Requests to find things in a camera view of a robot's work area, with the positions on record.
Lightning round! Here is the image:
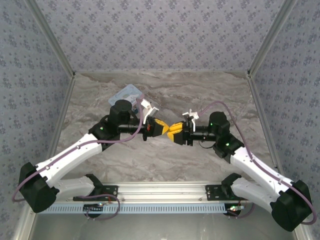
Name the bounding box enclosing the white slotted cable duct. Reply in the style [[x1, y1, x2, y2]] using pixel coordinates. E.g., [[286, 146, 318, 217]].
[[46, 201, 234, 215]]

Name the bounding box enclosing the small LED circuit board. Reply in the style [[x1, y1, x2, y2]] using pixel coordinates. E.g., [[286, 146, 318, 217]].
[[224, 203, 245, 214], [83, 203, 105, 214]]

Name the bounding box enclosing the grey metal panel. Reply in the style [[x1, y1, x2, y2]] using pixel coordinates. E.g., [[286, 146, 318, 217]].
[[27, 213, 300, 240]]

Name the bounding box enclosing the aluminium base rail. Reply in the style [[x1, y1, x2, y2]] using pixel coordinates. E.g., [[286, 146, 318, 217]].
[[72, 182, 238, 202]]

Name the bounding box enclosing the blue cartoon tin box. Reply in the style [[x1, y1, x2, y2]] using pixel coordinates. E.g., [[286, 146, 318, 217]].
[[107, 83, 146, 114]]

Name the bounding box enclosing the aluminium frame post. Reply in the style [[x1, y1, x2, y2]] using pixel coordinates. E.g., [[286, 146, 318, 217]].
[[24, 0, 76, 76], [246, 0, 299, 76]]

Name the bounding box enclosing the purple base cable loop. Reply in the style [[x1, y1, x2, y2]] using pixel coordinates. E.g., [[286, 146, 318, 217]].
[[84, 193, 121, 221], [227, 201, 256, 219]]

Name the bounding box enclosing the aluminium frame side rail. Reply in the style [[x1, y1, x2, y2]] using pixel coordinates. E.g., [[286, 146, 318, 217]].
[[246, 72, 310, 240], [11, 72, 76, 240]]

